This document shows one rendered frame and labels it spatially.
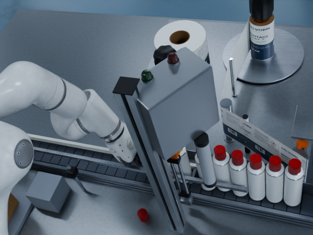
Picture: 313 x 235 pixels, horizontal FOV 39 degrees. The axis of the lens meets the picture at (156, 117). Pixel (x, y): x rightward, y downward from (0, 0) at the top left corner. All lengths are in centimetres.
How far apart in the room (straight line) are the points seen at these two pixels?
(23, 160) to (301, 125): 73
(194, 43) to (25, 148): 94
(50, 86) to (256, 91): 88
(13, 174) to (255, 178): 69
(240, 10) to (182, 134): 249
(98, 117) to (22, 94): 37
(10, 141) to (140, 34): 129
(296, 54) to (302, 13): 161
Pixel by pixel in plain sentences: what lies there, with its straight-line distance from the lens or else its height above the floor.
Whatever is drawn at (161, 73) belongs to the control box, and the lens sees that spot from 94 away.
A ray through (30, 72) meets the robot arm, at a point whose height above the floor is 153.
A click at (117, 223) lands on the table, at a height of 83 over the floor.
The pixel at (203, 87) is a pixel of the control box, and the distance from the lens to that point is 95.
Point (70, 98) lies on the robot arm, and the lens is 110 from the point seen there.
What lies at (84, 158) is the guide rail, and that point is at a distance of 151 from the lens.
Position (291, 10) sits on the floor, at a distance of 340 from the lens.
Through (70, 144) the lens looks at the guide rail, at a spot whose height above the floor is 91.
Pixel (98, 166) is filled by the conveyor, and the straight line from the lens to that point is 158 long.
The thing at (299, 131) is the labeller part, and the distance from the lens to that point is 123.
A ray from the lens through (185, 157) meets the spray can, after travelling 135.
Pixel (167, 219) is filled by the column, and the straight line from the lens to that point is 137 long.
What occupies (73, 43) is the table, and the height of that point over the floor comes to 83.
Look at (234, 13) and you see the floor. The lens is 341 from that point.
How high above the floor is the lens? 213
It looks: 50 degrees down
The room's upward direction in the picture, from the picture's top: 18 degrees counter-clockwise
